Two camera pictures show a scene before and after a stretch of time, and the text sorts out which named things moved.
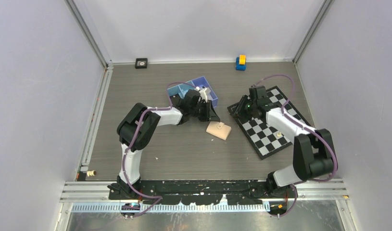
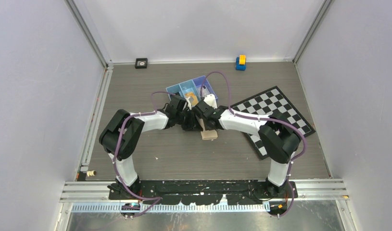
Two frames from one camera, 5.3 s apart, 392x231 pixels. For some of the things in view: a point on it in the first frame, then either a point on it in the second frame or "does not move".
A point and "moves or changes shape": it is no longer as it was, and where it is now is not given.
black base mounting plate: (199, 192) does not move
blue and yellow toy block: (241, 62) does not move
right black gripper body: (251, 105) -> (208, 127)
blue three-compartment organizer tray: (180, 89) does not move
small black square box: (141, 63) does not move
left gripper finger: (214, 116) -> (191, 123)
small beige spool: (90, 173) does not move
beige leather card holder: (218, 129) moves or changes shape
